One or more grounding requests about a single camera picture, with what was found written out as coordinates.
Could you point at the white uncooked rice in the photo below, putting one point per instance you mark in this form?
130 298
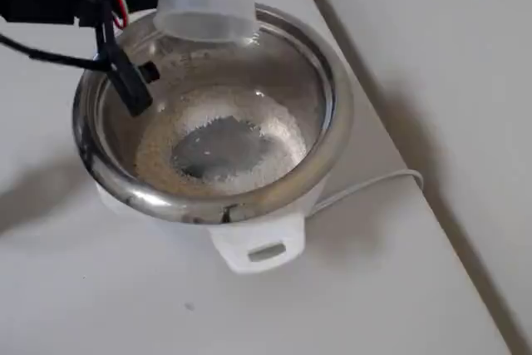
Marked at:
274 126

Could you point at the white electric rice cooker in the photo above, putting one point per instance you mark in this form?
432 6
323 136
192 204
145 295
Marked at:
257 243

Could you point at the stainless steel inner pot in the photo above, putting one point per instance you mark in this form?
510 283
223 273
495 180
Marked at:
299 80

